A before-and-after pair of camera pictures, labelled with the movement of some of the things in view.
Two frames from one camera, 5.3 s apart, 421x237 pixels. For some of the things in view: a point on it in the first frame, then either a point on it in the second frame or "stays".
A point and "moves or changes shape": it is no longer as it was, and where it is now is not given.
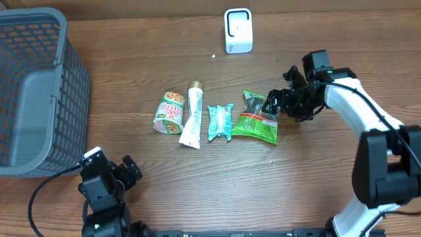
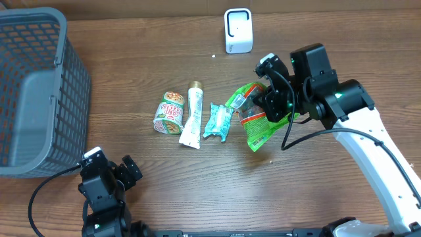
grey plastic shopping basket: x=45 y=95 stays
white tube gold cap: x=191 y=135 stays
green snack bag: x=254 y=122 moves or changes shape
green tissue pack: x=220 y=121 moves or changes shape
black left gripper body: x=127 y=180 stays
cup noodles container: x=169 y=117 stays
